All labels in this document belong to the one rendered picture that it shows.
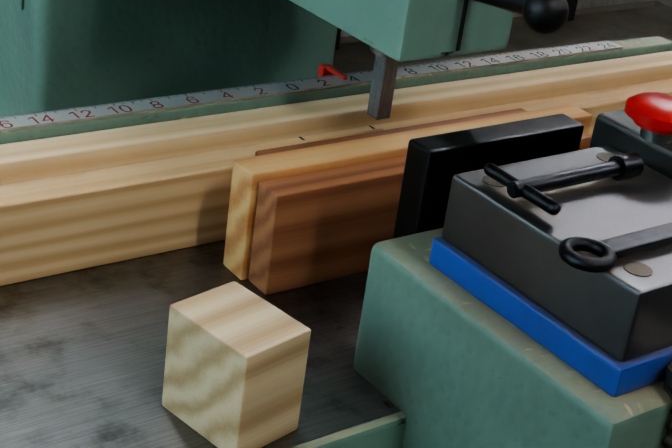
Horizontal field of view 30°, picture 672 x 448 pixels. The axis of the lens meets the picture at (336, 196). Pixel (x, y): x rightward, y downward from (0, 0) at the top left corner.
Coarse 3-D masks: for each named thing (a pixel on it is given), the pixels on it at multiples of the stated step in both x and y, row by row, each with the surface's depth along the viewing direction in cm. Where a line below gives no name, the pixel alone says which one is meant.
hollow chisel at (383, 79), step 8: (376, 56) 64; (376, 64) 64; (384, 64) 63; (392, 64) 64; (376, 72) 64; (384, 72) 64; (392, 72) 64; (376, 80) 64; (384, 80) 64; (392, 80) 64; (376, 88) 64; (384, 88) 64; (392, 88) 64; (376, 96) 64; (384, 96) 64; (392, 96) 65; (368, 104) 65; (376, 104) 64; (384, 104) 65; (368, 112) 65; (376, 112) 65; (384, 112) 65
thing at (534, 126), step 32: (480, 128) 53; (512, 128) 54; (544, 128) 54; (576, 128) 55; (416, 160) 51; (448, 160) 51; (480, 160) 52; (512, 160) 53; (416, 192) 51; (448, 192) 52; (416, 224) 52
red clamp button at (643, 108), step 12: (636, 96) 51; (648, 96) 51; (660, 96) 51; (636, 108) 50; (648, 108) 50; (660, 108) 50; (636, 120) 50; (648, 120) 49; (660, 120) 49; (660, 132) 50
